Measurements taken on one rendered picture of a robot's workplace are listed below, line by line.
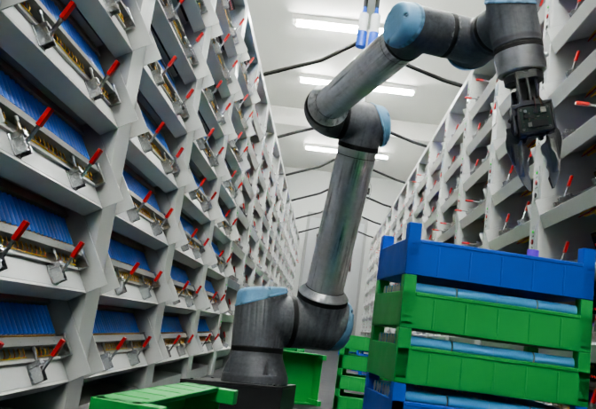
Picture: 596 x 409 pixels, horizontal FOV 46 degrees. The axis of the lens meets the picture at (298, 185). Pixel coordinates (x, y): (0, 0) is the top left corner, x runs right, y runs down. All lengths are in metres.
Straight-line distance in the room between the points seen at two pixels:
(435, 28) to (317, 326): 0.98
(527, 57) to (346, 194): 0.78
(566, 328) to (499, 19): 0.57
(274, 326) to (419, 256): 0.97
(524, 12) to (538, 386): 0.66
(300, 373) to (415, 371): 1.89
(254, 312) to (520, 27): 1.08
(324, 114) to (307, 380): 1.45
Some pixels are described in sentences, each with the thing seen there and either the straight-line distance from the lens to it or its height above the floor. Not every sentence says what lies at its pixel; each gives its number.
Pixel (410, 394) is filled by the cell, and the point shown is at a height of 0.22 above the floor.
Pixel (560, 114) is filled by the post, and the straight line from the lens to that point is 2.47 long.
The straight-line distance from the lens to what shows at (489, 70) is 3.92.
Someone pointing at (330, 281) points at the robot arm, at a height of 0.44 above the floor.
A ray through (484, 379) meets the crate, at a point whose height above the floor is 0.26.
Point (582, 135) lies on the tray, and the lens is 2.11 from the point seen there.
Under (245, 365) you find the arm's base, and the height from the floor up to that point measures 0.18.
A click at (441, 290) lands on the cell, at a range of 1.09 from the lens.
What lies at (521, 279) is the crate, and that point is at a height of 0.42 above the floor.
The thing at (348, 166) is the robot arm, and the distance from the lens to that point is 1.93.
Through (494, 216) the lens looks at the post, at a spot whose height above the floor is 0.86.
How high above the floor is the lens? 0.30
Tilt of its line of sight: 11 degrees up
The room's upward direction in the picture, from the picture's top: 8 degrees clockwise
